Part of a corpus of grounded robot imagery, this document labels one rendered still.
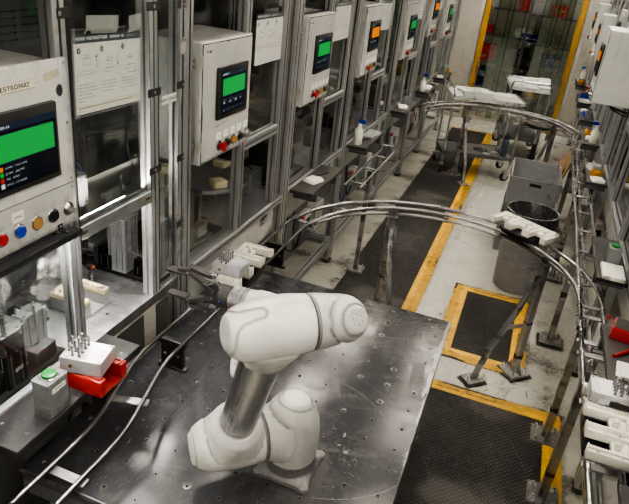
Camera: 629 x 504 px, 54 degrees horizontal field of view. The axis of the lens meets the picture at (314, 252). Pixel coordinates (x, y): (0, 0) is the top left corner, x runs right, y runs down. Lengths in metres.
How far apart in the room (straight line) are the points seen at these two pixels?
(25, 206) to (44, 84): 0.31
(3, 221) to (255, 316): 0.72
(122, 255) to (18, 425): 0.86
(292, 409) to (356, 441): 0.40
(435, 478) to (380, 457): 0.98
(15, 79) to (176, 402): 1.19
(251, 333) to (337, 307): 0.19
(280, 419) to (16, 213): 0.91
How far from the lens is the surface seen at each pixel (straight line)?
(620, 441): 2.20
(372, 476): 2.07
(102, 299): 2.35
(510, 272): 4.72
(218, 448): 1.79
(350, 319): 1.32
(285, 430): 1.85
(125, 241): 2.47
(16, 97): 1.67
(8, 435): 1.89
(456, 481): 3.11
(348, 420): 2.24
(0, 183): 1.64
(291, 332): 1.30
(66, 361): 1.94
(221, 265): 2.59
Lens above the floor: 2.15
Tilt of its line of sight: 26 degrees down
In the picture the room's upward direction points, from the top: 7 degrees clockwise
